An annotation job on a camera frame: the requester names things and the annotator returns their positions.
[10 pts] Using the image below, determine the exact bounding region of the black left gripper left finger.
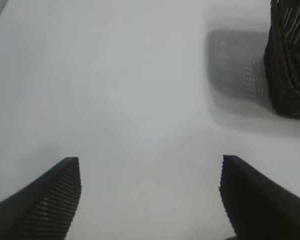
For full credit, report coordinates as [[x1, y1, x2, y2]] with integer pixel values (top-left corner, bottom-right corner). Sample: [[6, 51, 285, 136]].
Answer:
[[0, 156, 82, 240]]

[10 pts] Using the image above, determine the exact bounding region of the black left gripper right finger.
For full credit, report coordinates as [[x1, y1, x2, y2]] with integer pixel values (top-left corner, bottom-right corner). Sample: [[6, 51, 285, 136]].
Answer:
[[218, 154, 300, 240]]

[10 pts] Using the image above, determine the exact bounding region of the dark brown wicker basket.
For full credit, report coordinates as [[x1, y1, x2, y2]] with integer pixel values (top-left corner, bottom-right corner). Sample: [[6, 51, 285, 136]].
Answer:
[[263, 0, 300, 120]]

